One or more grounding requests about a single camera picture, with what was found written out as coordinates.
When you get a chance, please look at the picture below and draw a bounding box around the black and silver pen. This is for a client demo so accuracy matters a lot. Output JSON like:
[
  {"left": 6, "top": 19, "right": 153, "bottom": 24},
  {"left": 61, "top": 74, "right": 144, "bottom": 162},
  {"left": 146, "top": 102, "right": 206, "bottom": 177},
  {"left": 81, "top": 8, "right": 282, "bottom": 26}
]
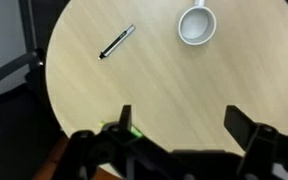
[{"left": 98, "top": 23, "right": 137, "bottom": 61}]

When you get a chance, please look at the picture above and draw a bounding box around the black office chair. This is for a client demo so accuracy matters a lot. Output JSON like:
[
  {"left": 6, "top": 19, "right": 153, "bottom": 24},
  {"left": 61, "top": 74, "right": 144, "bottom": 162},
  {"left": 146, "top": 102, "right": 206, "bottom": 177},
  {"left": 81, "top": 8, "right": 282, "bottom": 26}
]
[{"left": 0, "top": 48, "right": 67, "bottom": 180}]

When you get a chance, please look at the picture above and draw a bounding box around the white ceramic mug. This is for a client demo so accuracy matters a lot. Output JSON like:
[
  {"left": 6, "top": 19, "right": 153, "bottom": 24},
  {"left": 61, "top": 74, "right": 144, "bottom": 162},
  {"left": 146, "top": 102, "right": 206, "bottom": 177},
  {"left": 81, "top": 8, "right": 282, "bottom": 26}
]
[{"left": 177, "top": 0, "right": 218, "bottom": 47}]

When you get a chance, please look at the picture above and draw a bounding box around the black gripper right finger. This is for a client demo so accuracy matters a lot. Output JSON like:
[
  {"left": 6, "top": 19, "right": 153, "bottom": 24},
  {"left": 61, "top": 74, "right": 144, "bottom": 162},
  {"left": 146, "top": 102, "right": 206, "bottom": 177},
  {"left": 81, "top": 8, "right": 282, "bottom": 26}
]
[{"left": 223, "top": 105, "right": 262, "bottom": 152}]

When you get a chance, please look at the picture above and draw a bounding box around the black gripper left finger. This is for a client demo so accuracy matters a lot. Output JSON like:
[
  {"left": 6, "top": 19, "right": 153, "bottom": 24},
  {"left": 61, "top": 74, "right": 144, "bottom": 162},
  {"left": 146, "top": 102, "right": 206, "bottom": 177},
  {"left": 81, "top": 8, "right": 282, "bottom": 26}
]
[{"left": 118, "top": 104, "right": 133, "bottom": 133}]

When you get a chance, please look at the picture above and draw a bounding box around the yellow-green crumpled cloth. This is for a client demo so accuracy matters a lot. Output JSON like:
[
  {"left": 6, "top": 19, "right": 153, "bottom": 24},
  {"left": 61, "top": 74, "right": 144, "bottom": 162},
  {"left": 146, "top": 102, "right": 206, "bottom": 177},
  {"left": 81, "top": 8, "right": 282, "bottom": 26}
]
[{"left": 98, "top": 121, "right": 144, "bottom": 138}]

